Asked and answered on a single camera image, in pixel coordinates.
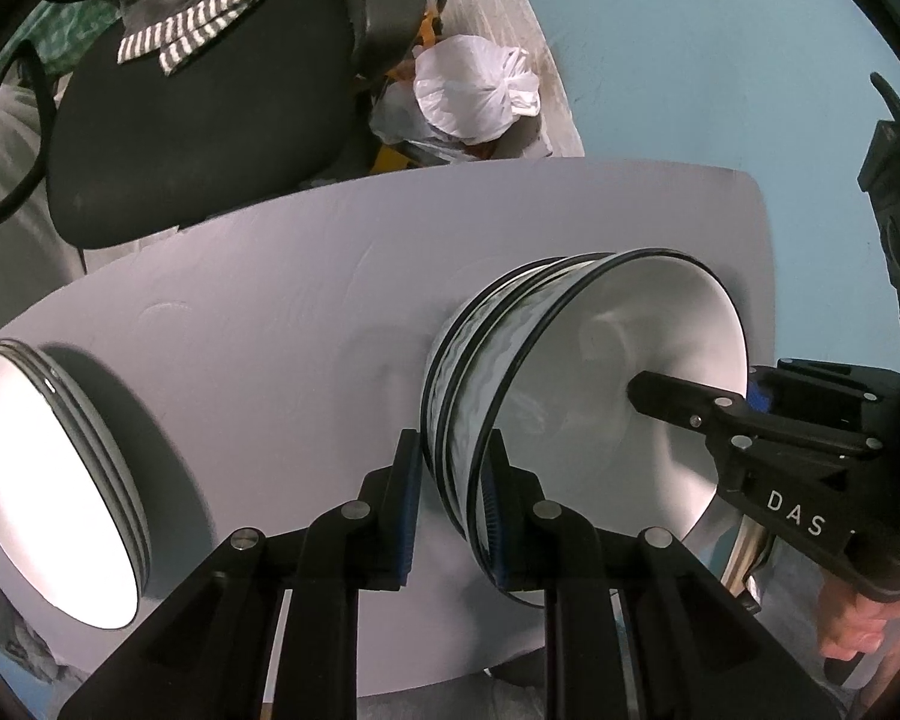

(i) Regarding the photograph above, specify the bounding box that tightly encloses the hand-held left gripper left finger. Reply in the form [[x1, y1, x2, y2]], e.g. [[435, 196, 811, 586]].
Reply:
[[56, 427, 425, 720]]

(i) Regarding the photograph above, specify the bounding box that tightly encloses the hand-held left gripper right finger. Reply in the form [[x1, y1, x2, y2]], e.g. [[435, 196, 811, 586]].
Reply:
[[480, 427, 852, 720]]

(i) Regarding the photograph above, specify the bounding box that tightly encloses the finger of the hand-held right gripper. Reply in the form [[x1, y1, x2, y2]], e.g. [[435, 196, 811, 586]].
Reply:
[[626, 370, 882, 460], [746, 361, 900, 432]]

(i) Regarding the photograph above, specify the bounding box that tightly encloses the white ribbed bowl black rim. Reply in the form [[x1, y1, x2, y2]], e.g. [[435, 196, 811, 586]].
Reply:
[[420, 261, 541, 518], [431, 259, 571, 541], [442, 247, 751, 608]]

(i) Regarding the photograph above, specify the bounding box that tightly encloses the white plate black rim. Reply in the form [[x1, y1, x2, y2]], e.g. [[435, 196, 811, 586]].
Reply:
[[0, 340, 154, 601], [0, 349, 140, 631], [0, 343, 147, 616]]

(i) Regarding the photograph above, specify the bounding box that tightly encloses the person's right hand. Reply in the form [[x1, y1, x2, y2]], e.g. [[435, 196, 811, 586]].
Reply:
[[817, 577, 900, 665]]

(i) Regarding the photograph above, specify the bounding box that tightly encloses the white plastic bag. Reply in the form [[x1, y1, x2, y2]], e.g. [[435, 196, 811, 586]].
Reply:
[[412, 36, 541, 145]]

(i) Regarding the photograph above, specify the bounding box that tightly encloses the clear plastic bag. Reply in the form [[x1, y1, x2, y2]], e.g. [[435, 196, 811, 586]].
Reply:
[[367, 79, 496, 166]]

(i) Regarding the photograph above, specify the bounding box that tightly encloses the grey patterned cloth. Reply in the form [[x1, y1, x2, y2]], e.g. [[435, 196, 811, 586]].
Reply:
[[0, 540, 68, 691]]

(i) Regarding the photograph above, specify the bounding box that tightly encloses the black office chair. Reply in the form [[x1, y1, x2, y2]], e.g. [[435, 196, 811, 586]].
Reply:
[[0, 0, 451, 248]]

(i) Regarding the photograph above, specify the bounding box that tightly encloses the grey white striped cloth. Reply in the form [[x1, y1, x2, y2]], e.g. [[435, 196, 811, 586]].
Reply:
[[116, 0, 287, 76]]

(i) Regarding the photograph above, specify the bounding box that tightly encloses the green patterned cloth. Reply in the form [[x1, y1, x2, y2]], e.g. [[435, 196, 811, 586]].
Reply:
[[26, 0, 121, 76]]

